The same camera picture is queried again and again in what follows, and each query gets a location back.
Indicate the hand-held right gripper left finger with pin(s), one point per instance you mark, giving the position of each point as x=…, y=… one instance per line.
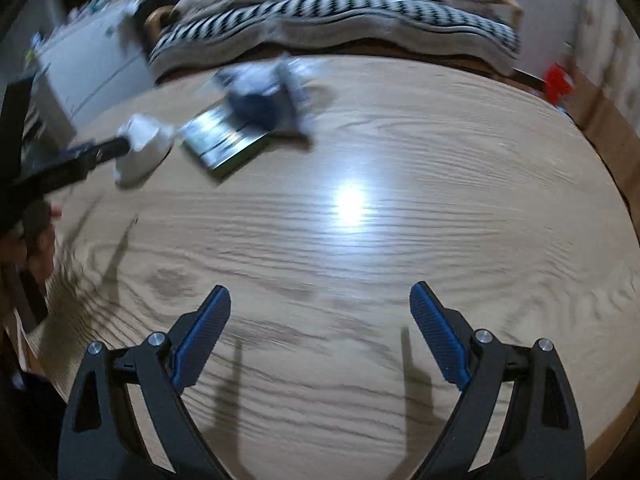
x=202, y=335

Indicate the person's left hand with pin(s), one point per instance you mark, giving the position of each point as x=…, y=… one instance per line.
x=41, y=245

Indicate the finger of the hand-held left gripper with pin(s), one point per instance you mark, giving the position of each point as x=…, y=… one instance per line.
x=80, y=162

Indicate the black and white striped blanket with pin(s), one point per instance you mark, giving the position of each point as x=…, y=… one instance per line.
x=340, y=15

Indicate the white cabinet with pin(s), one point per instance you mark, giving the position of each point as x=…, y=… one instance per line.
x=95, y=60

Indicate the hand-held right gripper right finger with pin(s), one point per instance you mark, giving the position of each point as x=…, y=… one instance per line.
x=440, y=340

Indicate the grey patterned sofa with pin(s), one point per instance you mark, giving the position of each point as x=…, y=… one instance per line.
x=350, y=10

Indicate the blue and white plastic wrapper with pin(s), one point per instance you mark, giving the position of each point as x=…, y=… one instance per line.
x=272, y=95

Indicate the red bag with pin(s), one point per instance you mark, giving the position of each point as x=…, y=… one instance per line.
x=556, y=82

